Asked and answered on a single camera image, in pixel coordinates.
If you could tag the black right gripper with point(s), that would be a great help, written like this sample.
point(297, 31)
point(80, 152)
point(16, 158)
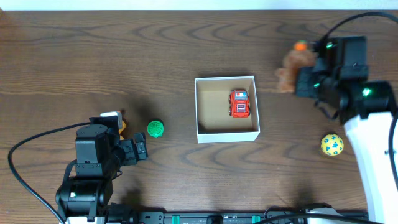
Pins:
point(303, 74)

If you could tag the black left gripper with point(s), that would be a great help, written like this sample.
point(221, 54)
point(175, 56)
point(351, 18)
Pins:
point(138, 147)

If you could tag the brown plush bear toy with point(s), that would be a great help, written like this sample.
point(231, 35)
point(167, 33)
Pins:
point(300, 56)

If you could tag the yellow letter ball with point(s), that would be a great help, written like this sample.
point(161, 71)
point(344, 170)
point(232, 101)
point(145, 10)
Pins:
point(332, 144)

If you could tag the red toy fire truck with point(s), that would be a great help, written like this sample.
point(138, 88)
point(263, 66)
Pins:
point(239, 104)

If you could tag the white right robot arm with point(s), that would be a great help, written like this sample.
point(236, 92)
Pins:
point(366, 109)

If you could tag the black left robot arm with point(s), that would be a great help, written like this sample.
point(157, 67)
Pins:
point(87, 186)

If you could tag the green ridged ball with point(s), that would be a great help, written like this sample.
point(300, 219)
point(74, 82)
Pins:
point(155, 128)

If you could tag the white cardboard box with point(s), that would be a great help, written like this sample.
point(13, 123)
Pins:
point(214, 124)

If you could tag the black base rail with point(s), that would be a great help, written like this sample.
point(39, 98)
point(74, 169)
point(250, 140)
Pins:
point(318, 213)

